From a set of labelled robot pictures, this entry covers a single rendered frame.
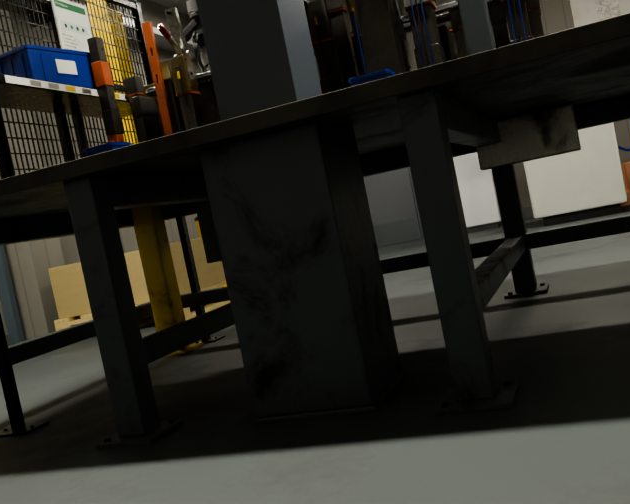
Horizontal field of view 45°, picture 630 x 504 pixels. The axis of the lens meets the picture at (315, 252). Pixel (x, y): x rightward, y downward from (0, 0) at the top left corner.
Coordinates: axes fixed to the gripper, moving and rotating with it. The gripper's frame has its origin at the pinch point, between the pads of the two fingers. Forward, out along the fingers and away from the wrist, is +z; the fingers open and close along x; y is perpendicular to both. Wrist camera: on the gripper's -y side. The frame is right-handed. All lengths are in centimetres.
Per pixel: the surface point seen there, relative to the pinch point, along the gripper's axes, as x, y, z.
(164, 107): -16.1, -9.6, 11.3
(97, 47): -18.1, -29.0, -13.4
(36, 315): 158, -223, 86
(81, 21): 16, -55, -35
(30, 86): -52, -32, 3
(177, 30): -16.3, 0.6, -11.8
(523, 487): -132, 99, 101
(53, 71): -34, -37, -5
